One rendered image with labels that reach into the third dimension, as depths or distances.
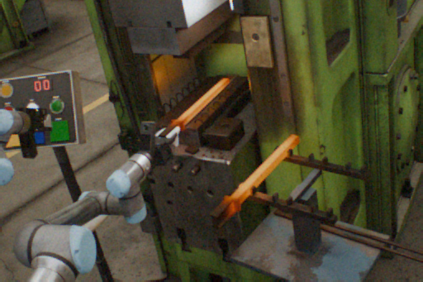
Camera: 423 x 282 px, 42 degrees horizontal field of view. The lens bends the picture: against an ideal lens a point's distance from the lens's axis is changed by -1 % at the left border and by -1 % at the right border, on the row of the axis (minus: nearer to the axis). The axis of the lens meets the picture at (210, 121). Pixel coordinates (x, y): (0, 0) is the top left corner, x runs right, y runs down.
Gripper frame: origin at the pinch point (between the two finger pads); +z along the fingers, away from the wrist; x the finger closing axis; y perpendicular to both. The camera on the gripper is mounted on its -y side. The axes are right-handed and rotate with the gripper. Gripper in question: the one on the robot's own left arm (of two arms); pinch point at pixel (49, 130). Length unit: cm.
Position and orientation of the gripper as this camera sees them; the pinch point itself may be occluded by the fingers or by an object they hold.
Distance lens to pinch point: 203.3
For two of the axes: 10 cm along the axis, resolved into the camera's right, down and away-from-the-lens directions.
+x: -9.9, 0.1, 1.7
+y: -0.1, -10.0, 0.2
